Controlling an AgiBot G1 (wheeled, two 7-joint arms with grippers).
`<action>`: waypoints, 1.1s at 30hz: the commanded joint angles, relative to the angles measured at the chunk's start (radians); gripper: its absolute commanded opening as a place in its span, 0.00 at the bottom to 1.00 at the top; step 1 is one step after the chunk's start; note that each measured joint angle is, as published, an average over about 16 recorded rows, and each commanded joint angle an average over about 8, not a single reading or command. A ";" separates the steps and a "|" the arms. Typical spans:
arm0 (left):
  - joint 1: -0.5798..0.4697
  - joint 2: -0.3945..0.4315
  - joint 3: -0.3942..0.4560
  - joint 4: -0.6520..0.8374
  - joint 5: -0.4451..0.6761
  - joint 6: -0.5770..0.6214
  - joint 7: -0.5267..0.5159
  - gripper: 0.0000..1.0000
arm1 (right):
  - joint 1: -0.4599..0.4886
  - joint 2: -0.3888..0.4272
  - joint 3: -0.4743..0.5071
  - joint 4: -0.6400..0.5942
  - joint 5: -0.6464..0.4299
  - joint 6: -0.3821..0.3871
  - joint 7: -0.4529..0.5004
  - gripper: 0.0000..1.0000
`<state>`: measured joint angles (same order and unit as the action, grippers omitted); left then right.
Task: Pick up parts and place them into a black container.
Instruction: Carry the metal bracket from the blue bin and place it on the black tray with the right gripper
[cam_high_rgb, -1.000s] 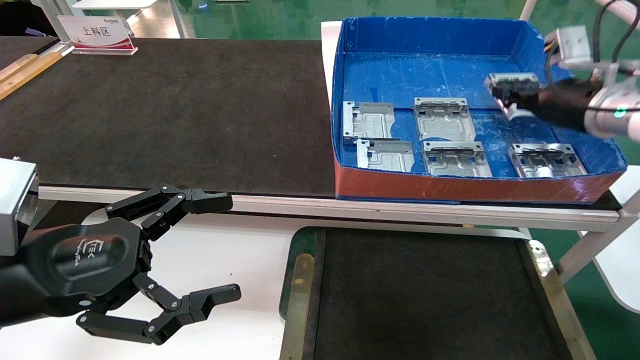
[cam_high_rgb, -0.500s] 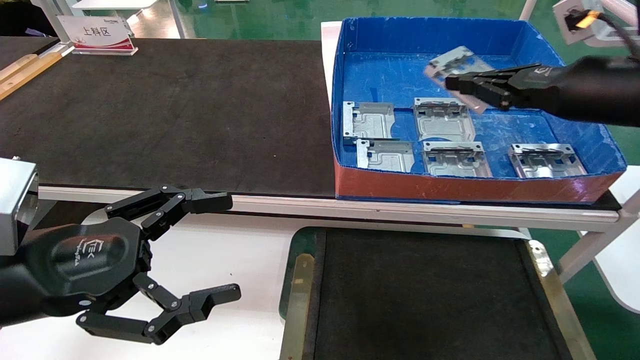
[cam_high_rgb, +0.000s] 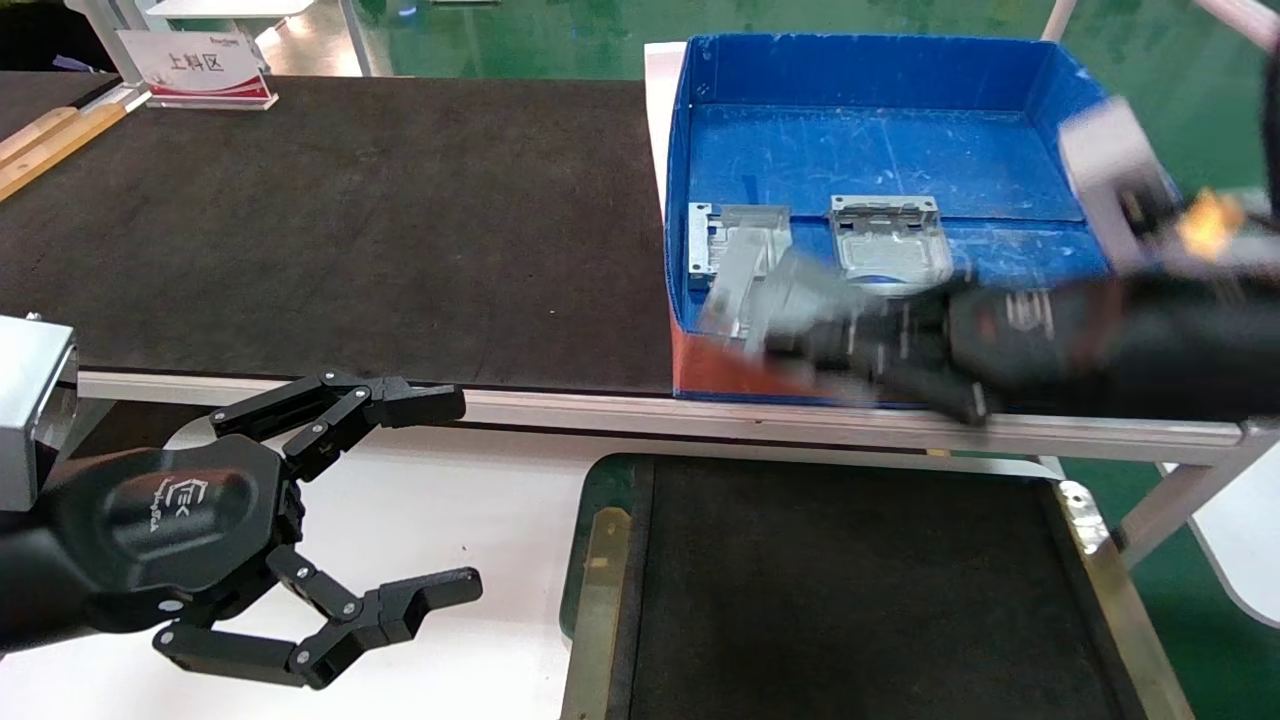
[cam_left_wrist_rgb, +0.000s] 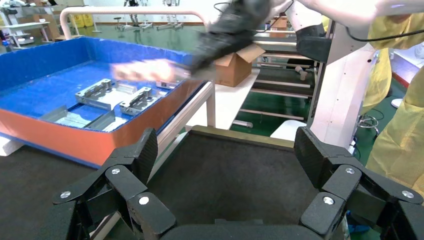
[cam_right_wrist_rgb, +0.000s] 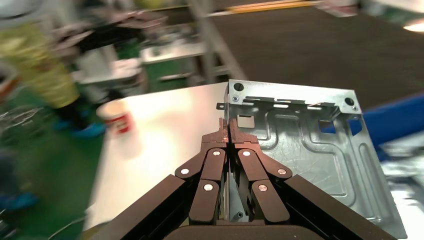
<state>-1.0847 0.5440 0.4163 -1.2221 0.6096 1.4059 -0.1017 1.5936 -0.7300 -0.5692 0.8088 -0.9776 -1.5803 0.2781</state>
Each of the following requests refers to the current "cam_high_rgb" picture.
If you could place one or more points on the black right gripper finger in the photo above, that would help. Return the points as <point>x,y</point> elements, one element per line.
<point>900,375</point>
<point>900,320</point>

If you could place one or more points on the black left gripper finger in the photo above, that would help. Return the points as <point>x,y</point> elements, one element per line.
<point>395,605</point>
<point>345,400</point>

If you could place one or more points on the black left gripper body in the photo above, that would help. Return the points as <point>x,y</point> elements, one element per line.
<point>165,520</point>

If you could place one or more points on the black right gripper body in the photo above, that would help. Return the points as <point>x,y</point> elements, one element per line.
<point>1030,335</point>

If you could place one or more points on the stamped metal bracket part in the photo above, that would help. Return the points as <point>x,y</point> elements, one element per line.
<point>885,240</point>
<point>760,290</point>
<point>735,235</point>

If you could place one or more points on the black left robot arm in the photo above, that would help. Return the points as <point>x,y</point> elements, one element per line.
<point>35,590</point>

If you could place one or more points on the black table mat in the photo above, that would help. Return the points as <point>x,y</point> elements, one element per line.
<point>350,230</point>

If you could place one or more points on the blue corrugated plastic box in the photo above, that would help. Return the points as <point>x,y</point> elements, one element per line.
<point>860,140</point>

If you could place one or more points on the brass tray edge strip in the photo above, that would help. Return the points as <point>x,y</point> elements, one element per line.
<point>598,600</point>
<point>1115,590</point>

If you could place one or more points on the white table leg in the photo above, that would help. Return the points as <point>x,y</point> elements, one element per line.
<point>1185,490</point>

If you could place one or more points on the white rounded platform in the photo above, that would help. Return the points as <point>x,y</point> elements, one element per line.
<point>1245,540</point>

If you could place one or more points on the white sheet under box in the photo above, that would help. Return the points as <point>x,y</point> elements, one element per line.
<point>662,95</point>

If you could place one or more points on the white red sign placard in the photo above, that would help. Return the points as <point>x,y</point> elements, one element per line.
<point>200,68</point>

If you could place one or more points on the wooden strip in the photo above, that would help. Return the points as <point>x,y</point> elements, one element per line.
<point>55,145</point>

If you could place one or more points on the white background table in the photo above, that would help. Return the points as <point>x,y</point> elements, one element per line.
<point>230,8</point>

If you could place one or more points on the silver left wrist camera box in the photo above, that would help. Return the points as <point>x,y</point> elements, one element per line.
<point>30,410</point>

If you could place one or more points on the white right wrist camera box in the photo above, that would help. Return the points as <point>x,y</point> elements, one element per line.
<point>1120,180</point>

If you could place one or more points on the aluminium table edge rail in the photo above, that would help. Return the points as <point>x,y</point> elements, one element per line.
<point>600,410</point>

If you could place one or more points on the pale upright frame pipe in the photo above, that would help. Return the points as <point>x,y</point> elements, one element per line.
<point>1058,18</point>

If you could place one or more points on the pale slanted frame pipe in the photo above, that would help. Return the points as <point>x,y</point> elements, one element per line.
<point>1245,20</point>

